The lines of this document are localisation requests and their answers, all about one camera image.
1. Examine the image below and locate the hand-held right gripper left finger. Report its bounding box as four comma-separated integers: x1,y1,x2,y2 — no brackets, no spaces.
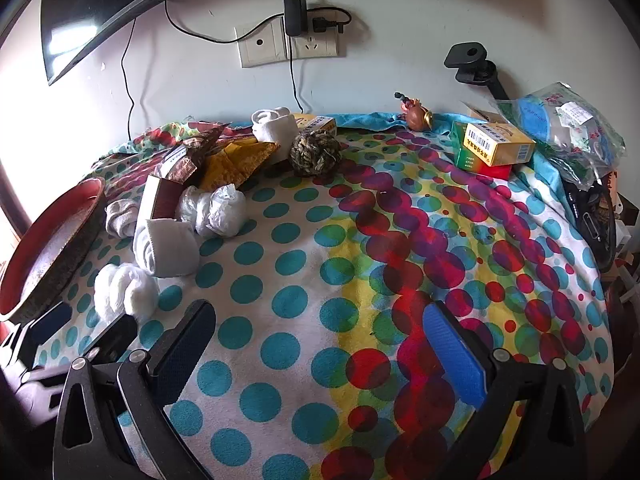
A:
52,299,217,480

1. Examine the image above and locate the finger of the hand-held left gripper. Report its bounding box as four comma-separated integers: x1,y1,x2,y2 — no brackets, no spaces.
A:
10,302,73,366
82,312,138,358

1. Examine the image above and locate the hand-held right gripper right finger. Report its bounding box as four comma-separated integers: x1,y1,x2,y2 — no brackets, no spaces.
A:
422,300,588,480

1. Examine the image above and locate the red basket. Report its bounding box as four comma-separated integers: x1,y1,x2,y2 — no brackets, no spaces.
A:
0,176,107,322

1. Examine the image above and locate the large white sock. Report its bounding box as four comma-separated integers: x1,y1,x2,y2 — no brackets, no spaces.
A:
132,217,200,278

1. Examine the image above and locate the grey sock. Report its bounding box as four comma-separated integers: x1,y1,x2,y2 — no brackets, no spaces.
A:
104,199,146,239

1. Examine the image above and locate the white carton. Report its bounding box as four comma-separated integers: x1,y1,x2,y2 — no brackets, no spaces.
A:
137,174,184,222

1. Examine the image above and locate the clear plastic ball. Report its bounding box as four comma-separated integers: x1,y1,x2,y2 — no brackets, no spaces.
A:
197,183,248,238
177,186,216,224

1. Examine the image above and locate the yellow packet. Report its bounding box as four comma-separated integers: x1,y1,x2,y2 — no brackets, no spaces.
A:
200,139,281,192

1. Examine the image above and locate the brown rope ball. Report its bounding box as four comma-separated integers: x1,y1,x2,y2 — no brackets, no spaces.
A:
290,129,344,178

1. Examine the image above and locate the polka-dot blanket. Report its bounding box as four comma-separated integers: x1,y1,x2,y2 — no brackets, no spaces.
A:
30,120,616,480

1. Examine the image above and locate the brown patterned packet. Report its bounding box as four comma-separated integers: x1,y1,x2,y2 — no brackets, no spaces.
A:
159,126,234,186

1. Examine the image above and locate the black bag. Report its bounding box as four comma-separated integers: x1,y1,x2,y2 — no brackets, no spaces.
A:
565,170,622,272

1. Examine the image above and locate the green medicine box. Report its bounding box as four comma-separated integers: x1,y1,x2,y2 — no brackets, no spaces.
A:
450,120,516,179

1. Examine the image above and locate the green floral cloth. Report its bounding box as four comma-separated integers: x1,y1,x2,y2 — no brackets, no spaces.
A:
100,117,256,161

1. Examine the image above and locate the yellow medicine box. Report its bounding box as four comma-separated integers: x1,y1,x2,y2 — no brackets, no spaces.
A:
462,122,537,168
292,114,338,137

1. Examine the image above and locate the brown toy figurine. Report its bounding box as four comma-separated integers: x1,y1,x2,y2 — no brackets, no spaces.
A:
394,91,434,132

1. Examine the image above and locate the small cardboard box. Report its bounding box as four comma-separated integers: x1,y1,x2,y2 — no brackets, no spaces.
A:
465,101,511,126

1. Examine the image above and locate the clear plastic bag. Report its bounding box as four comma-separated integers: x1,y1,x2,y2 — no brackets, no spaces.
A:
495,81,627,189

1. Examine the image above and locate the curved black monitor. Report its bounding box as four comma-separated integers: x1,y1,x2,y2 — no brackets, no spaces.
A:
40,0,516,86

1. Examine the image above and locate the black plug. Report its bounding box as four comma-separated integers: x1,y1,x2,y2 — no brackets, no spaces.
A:
310,6,354,34

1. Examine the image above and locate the black power adapter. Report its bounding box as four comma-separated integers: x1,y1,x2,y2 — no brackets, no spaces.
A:
283,0,311,38

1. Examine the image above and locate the thin black cable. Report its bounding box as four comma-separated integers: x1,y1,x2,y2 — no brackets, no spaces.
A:
121,16,138,140

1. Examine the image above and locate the black clamp mount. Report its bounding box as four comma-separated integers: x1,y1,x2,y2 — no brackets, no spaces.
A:
444,42,511,102

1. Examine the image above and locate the black adapter cable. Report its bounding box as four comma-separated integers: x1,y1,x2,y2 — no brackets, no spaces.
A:
289,36,306,115

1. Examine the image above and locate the black monitor cable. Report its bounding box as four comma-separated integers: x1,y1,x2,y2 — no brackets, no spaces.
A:
164,1,287,44

